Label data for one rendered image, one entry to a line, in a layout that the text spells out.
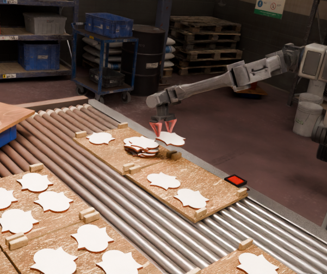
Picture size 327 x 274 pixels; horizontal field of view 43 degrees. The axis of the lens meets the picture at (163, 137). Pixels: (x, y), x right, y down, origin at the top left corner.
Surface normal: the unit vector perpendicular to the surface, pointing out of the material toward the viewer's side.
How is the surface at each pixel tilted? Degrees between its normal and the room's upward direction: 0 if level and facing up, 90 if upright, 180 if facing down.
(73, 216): 0
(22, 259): 0
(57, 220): 0
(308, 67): 90
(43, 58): 90
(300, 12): 90
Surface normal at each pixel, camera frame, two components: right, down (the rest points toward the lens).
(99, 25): -0.63, 0.27
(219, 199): 0.12, -0.91
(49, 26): 0.64, 0.47
